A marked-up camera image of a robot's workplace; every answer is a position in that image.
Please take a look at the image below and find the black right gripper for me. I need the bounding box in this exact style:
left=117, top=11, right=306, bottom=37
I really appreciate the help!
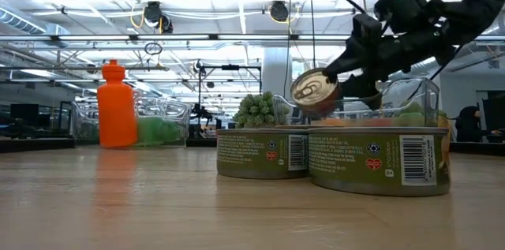
left=320, top=12, right=457, bottom=112

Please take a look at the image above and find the gold-top tin can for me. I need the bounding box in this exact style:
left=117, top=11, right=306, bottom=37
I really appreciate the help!
left=290, top=67, right=343, bottom=119

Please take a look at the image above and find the green apple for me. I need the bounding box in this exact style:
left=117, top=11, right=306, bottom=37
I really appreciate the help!
left=394, top=101, right=427, bottom=128

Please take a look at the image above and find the green-label tin can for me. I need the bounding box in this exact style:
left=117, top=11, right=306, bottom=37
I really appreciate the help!
left=307, top=125, right=452, bottom=198
left=215, top=127, right=312, bottom=181

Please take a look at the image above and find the orange squeeze bottle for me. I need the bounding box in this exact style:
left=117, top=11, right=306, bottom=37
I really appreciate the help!
left=95, top=58, right=139, bottom=150

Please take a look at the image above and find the clear plastic bin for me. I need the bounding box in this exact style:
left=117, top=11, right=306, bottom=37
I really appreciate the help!
left=71, top=97, right=193, bottom=149
left=271, top=76, right=452, bottom=155

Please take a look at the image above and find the green succulent plant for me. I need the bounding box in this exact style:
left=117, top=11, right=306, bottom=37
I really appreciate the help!
left=231, top=91, right=292, bottom=130

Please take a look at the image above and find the person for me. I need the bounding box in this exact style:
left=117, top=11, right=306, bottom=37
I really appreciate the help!
left=454, top=105, right=503, bottom=144

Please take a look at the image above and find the black ceiling cable reel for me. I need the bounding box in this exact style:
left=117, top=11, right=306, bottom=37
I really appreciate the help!
left=268, top=1, right=290, bottom=24
left=142, top=0, right=164, bottom=27
left=159, top=15, right=174, bottom=35

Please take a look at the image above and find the black hanging cable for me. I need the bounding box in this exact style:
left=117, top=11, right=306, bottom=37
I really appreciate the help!
left=307, top=0, right=318, bottom=70

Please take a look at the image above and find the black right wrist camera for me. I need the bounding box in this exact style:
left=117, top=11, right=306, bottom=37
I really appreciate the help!
left=372, top=0, right=430, bottom=35

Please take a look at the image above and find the black camera rig stand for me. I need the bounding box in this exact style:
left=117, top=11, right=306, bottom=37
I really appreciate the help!
left=193, top=59, right=263, bottom=140

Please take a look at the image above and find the black table frame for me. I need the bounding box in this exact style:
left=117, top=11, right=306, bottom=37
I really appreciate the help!
left=0, top=137, right=505, bottom=155

